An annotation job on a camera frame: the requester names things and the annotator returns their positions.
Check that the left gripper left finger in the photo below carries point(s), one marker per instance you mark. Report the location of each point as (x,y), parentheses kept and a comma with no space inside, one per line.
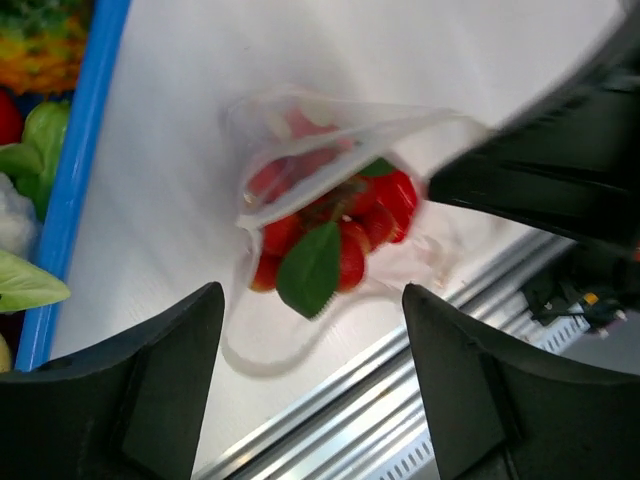
(128,407)

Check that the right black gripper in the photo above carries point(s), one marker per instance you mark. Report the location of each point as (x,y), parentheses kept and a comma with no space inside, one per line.
(572,171)

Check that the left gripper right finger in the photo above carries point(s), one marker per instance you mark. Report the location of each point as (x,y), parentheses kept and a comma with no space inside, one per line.
(575,421)

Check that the red lychee bunch toy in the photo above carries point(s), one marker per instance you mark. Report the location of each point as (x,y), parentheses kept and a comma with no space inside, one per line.
(321,250)

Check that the clear dotted zip bag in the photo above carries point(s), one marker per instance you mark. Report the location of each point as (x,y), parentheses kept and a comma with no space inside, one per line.
(262,337)

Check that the pink peach toy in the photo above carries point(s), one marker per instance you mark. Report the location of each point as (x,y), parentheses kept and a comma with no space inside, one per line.
(302,127)

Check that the white cauliflower toy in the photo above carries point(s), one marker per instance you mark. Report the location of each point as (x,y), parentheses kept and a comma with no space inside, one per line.
(28,170)

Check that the blue plastic bin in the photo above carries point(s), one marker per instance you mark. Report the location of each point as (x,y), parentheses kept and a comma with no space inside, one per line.
(87,100)

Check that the pineapple toy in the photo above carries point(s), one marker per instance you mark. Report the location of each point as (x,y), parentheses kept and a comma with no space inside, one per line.
(43,44)

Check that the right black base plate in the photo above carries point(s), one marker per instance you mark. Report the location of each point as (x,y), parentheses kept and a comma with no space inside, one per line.
(548,295)

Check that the aluminium rail frame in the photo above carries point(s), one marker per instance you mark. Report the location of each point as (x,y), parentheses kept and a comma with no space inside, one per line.
(365,422)

